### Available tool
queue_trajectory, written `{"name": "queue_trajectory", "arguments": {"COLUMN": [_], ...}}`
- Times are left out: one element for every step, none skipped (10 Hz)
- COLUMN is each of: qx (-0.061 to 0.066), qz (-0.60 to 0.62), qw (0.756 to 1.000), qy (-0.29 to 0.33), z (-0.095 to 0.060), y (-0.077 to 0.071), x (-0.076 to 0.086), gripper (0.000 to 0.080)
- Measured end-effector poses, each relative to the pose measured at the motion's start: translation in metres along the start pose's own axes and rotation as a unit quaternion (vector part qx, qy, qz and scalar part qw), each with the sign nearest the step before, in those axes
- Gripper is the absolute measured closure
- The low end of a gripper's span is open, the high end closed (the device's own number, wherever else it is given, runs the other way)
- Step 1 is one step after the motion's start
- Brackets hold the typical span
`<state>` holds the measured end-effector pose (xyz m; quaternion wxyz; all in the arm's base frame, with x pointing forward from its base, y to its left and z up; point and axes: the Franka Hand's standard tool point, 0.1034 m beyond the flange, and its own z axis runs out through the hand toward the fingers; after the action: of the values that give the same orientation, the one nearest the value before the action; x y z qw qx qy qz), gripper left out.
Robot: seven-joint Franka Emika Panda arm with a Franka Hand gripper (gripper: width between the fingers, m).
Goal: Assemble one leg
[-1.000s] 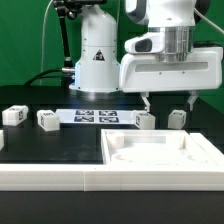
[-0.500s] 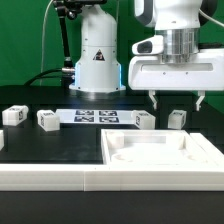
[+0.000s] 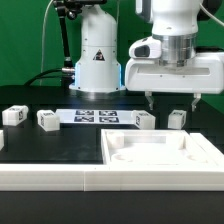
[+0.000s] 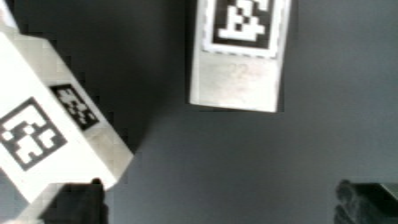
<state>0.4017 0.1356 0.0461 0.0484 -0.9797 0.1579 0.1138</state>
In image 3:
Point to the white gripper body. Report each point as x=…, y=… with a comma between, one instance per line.
x=171, y=64

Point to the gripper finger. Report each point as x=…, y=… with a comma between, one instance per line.
x=196, y=101
x=150, y=99

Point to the white square tabletop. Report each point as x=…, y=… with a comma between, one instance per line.
x=151, y=147

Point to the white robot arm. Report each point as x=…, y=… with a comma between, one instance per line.
x=98, y=72

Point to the white tag base sheet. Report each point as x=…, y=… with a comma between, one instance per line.
x=86, y=116

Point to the white obstacle fence front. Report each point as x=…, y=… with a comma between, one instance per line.
x=48, y=177

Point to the white block left edge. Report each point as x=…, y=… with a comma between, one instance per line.
x=1, y=140

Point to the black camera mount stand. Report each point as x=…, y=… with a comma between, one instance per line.
x=70, y=9

